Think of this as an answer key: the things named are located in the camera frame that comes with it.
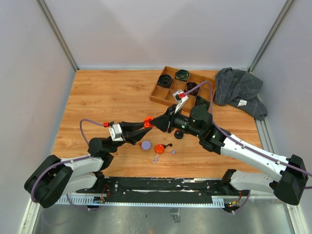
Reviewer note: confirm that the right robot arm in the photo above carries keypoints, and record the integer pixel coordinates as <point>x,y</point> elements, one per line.
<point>285,177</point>

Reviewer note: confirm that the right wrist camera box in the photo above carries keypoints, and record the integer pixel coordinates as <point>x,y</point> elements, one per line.
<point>181,98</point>

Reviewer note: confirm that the black earbud case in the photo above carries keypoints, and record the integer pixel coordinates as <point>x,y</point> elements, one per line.
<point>179,134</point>

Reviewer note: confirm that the purple earbud case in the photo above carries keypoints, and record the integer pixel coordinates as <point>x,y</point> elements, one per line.
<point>146,145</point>

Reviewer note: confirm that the orange earbud case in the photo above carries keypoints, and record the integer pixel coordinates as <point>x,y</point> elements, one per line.
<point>159,148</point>
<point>147,122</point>

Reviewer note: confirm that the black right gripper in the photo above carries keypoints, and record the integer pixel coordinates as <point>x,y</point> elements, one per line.
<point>161,122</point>

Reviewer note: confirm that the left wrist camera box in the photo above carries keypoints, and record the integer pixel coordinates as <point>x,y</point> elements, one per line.
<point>116,132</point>

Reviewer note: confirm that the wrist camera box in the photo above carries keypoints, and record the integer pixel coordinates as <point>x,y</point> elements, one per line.
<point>181,98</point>
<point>116,132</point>

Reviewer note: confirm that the dark red rolled belt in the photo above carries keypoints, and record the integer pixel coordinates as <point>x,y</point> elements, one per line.
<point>191,88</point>

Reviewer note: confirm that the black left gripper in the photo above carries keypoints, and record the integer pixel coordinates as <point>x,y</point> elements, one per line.
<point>131,132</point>

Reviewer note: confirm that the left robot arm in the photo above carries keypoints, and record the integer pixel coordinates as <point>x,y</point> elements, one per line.
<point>56,176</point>

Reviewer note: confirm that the dark green rolled belt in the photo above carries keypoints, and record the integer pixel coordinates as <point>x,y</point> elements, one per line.
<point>200,101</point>

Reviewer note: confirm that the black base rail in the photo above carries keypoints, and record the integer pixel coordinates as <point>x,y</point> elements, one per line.
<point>161,191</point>

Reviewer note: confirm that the grey crumpled cloth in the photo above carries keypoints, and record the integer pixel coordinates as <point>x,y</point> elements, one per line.
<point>239,89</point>

